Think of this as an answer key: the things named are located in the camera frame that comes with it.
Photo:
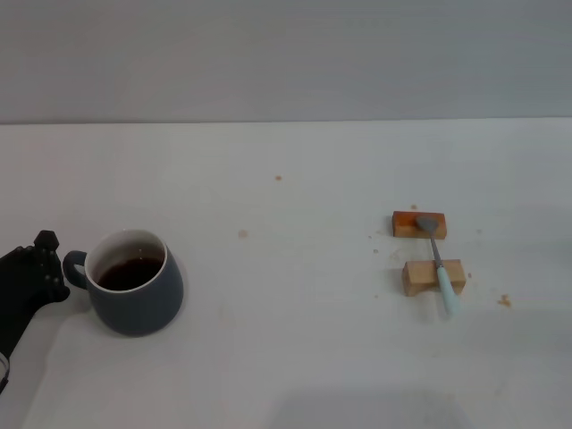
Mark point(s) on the orange stained wooden block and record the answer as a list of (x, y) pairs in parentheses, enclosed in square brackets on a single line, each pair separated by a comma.
[(404, 225)]

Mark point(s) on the plain notched wooden block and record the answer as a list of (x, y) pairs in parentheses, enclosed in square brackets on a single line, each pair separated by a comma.
[(418, 277)]

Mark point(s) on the dark coffee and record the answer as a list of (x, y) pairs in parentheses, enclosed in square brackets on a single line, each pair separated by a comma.
[(129, 275)]

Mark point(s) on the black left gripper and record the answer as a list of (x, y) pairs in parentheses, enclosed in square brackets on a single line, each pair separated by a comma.
[(20, 290)]

